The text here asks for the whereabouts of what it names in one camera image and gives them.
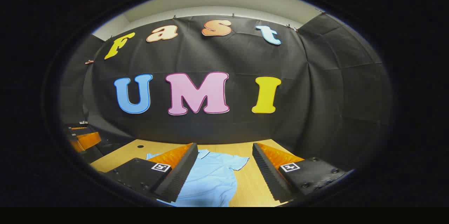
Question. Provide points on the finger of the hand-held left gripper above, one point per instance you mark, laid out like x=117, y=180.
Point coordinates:
x=75, y=132
x=87, y=141

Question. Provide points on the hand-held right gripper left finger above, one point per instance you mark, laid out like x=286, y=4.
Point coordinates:
x=179, y=176

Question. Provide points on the light blue T-shirt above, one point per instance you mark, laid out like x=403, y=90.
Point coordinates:
x=214, y=175

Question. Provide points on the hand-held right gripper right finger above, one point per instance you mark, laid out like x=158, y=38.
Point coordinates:
x=268, y=173

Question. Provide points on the black backdrop cloth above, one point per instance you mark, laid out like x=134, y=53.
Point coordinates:
x=315, y=94

